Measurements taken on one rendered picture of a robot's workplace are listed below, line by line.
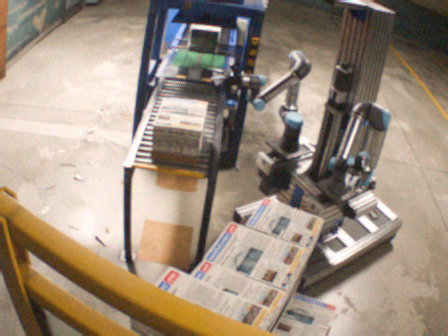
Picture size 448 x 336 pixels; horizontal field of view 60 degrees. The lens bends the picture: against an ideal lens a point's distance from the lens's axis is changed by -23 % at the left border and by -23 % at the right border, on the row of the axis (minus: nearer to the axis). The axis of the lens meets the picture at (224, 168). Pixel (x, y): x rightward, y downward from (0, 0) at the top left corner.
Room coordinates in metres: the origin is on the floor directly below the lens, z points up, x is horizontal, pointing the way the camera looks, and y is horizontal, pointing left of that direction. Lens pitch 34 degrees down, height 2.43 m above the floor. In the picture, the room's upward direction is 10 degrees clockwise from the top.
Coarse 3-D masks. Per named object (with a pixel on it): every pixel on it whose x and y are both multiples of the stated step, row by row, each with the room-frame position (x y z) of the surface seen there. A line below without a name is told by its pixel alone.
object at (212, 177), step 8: (224, 88) 3.54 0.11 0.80; (224, 96) 3.39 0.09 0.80; (224, 104) 3.26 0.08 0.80; (216, 120) 2.99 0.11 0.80; (216, 128) 2.88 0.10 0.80; (216, 136) 2.78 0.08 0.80; (216, 144) 2.68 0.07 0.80; (216, 152) 2.59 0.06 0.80; (216, 160) 2.50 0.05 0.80; (216, 168) 2.42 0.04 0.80; (208, 176) 2.32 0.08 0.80; (216, 176) 2.34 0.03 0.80; (208, 184) 2.30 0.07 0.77; (216, 184) 2.30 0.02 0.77; (208, 192) 2.30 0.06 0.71
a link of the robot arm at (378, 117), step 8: (376, 104) 2.38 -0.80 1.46; (368, 112) 2.34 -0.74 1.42; (376, 112) 2.32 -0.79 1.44; (384, 112) 2.32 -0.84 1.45; (376, 120) 2.31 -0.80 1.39; (384, 120) 2.29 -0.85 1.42; (376, 128) 2.30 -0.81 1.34; (384, 128) 2.29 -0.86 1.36; (368, 136) 2.35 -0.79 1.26; (376, 136) 2.32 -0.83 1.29; (368, 144) 2.33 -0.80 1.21; (376, 144) 2.32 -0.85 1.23; (368, 152) 2.32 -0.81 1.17; (368, 168) 2.31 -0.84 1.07; (368, 176) 2.30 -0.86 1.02
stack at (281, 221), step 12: (264, 204) 2.12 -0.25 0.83; (276, 204) 2.14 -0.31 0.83; (252, 216) 2.00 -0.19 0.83; (264, 216) 2.02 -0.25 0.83; (276, 216) 2.04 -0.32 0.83; (288, 216) 2.05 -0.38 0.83; (300, 216) 2.07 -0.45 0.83; (312, 216) 2.08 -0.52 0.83; (252, 228) 1.92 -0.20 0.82; (264, 228) 1.92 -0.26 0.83; (276, 228) 1.94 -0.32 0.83; (288, 228) 1.95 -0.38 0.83; (300, 228) 1.96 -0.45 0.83; (312, 228) 1.98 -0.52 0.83; (288, 240) 1.85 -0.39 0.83; (300, 240) 1.86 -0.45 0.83; (312, 240) 1.88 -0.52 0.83; (300, 276) 2.04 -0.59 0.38; (288, 300) 1.73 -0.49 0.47
